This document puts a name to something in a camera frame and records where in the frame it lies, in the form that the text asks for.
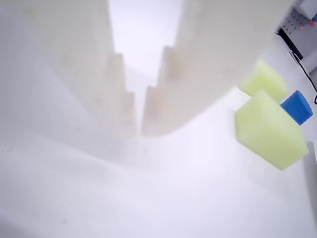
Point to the small red peg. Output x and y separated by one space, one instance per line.
312 22

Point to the pale yellow foam block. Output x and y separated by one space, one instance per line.
266 79
270 131

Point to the blue cylinder block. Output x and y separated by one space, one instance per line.
297 107

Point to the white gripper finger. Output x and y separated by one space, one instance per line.
210 62
62 74

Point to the grey perforated panel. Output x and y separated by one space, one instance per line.
292 22

